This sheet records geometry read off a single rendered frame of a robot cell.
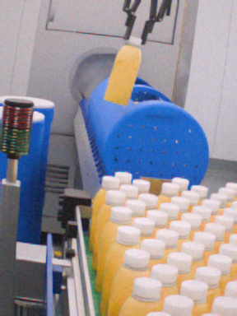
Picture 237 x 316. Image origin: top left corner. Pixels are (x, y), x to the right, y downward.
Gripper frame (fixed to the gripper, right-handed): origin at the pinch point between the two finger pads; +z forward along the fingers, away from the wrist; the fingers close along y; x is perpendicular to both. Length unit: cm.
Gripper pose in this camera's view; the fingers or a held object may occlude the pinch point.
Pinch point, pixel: (137, 30)
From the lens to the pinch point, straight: 165.6
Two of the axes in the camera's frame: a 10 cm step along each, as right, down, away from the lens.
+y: -9.1, -2.5, -3.3
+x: 3.1, 1.2, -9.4
